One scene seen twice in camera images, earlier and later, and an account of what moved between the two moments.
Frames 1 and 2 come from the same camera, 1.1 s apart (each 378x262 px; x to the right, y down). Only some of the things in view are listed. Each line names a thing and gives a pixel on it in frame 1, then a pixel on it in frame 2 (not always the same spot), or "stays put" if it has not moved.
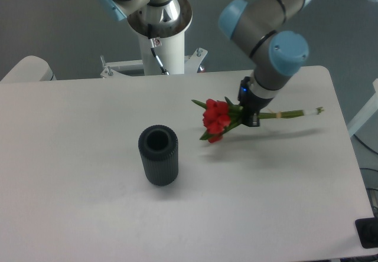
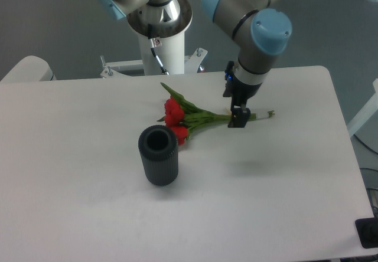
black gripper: x=251 y=102 → x=240 y=92
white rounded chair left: x=31 y=69 stays put
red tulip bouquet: x=219 y=115 → x=181 y=115
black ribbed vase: x=159 y=147 stays put
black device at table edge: x=367 y=232 stays put
